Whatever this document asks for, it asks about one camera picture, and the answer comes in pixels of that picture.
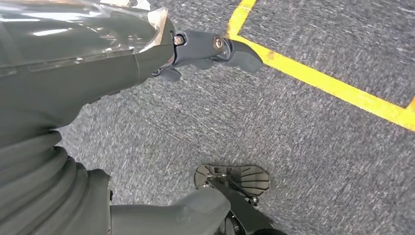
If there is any yellow floor tape rectangle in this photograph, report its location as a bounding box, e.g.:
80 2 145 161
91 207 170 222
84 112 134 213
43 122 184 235
226 0 415 132

